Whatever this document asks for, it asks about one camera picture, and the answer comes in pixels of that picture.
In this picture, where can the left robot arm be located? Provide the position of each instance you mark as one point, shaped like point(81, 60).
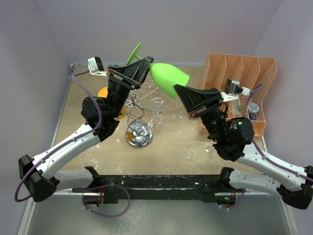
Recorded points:
point(41, 174)

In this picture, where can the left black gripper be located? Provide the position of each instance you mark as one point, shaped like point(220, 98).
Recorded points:
point(136, 71)

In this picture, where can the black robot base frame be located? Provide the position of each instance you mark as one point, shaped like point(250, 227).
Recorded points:
point(204, 188)

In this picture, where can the green plastic goblet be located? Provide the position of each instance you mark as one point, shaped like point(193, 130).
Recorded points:
point(164, 75)

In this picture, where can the clear tall glass back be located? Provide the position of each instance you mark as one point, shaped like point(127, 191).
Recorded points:
point(176, 115)

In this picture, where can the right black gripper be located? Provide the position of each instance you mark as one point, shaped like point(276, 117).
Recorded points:
point(206, 100)

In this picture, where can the clear wine glass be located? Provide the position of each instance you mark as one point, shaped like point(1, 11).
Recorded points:
point(210, 152)
point(157, 105)

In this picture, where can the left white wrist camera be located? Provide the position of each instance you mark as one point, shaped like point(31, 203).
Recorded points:
point(96, 67)

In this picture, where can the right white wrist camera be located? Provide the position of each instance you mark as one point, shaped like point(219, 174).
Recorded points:
point(233, 90)

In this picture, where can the orange desk file organizer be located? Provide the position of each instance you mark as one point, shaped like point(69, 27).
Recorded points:
point(251, 71)

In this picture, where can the chrome wine glass rack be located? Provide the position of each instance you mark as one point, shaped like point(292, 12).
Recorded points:
point(138, 134)

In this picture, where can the orange plastic goblet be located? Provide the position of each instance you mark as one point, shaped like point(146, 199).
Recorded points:
point(104, 93)

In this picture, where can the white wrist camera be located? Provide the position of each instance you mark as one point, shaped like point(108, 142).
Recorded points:
point(233, 90)
point(96, 67)

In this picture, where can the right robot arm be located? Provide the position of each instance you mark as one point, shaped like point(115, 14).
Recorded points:
point(233, 141)

